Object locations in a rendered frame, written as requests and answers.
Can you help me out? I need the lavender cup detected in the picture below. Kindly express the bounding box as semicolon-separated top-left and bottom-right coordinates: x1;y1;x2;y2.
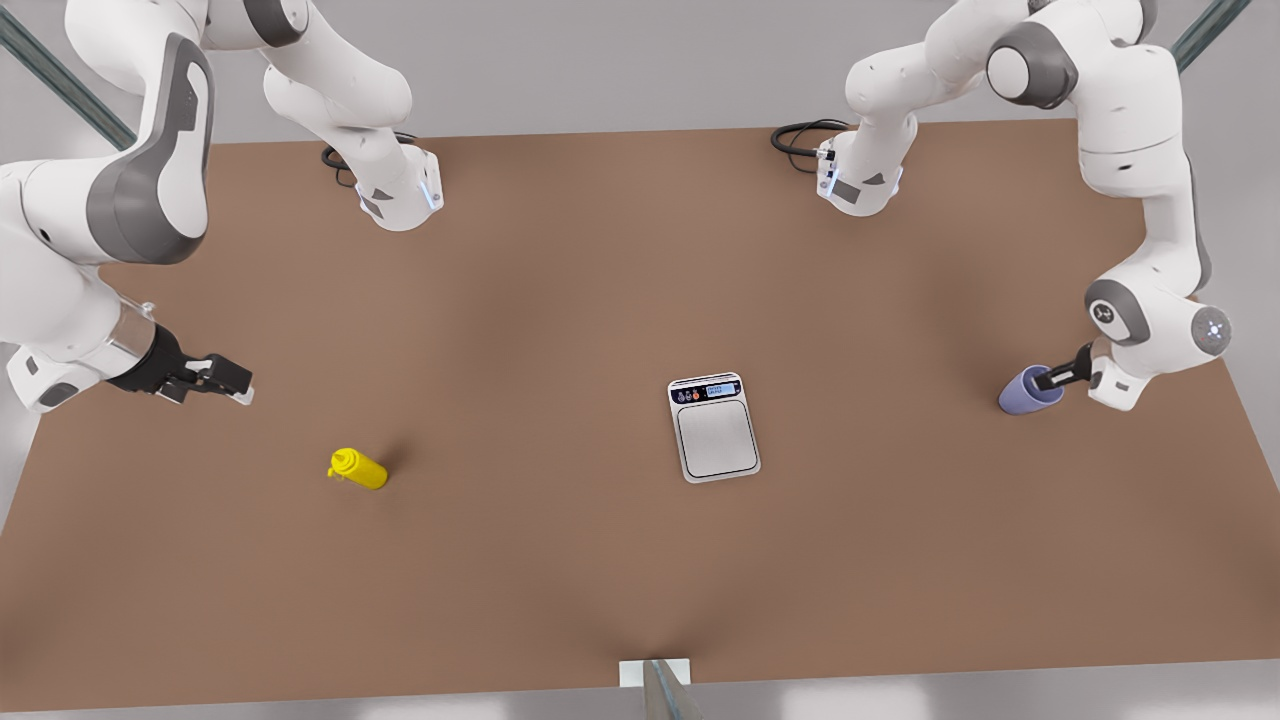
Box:
998;364;1065;416

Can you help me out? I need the yellow sauce bottle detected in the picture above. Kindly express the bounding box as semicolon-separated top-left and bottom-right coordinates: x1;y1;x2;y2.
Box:
327;448;389;491

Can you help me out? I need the silver digital kitchen scale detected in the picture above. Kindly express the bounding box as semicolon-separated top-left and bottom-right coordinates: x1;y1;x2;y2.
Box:
667;372;762;484

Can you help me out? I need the black cable loop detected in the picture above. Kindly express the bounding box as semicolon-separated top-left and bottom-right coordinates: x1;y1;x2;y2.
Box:
321;132;421;189
771;119;853;175

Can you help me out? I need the silver frame post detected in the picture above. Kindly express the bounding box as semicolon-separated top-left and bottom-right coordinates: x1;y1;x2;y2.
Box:
1170;0;1253;73
0;8;137;151
642;658;703;720

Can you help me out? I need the white post foot plate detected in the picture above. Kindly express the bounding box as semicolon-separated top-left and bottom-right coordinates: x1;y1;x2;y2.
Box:
619;659;692;689

